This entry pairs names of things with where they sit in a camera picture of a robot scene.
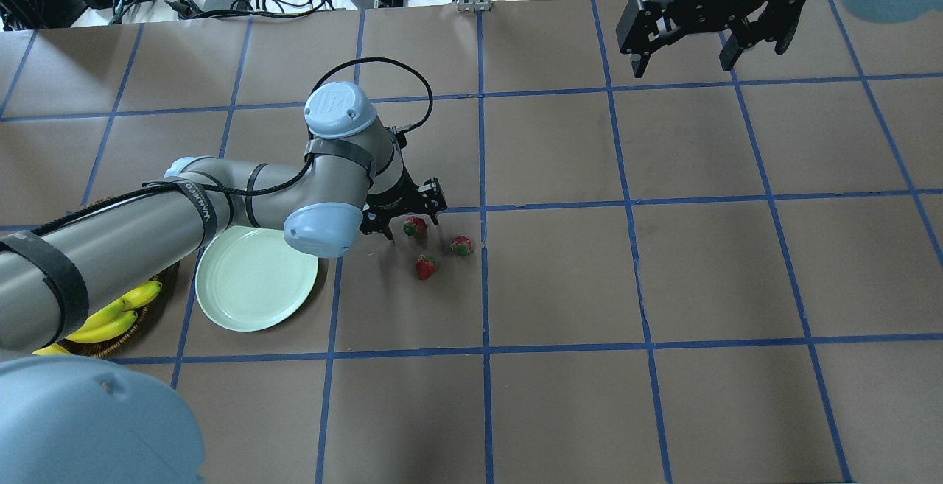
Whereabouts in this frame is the woven wicker basket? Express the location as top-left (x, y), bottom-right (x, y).
top-left (57, 262), bottom-right (181, 359)

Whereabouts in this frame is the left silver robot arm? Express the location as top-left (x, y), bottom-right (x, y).
top-left (1, 82), bottom-right (448, 483)

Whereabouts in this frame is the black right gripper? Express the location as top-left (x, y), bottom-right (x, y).
top-left (616, 0), bottom-right (804, 78)

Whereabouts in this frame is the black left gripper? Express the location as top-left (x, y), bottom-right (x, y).
top-left (361, 175), bottom-right (449, 242)

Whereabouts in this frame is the yellow banana bunch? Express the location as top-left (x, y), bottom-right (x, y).
top-left (33, 278), bottom-right (162, 356)

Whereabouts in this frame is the light green plate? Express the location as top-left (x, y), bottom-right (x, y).
top-left (194, 226), bottom-right (319, 332)

